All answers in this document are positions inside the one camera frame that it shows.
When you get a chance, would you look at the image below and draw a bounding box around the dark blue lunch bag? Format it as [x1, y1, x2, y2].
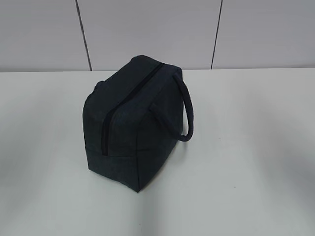
[82, 55, 194, 192]

